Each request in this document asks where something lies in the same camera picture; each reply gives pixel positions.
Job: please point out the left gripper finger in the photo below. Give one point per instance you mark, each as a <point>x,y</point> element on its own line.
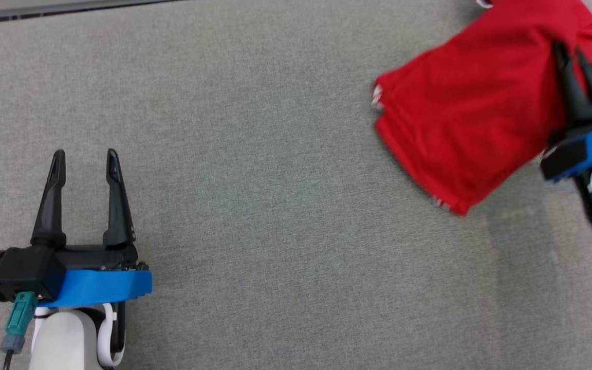
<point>117,205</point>
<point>52,205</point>

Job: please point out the grey partition base rail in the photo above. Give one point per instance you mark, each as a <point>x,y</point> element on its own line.
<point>44,10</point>

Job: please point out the grey fabric upholstered platform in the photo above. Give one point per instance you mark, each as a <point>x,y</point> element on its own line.
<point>275,205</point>

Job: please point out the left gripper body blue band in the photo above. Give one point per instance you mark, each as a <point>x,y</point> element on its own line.
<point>100,285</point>

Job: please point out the red and white shorts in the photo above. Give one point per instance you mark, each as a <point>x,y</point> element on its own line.
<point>481,103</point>

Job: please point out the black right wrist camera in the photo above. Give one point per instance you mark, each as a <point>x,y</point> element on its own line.
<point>563,159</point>

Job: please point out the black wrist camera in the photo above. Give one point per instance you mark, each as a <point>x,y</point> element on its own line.
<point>563,159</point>
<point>13,272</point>

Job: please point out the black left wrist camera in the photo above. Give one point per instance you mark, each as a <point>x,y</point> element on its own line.
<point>13,272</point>

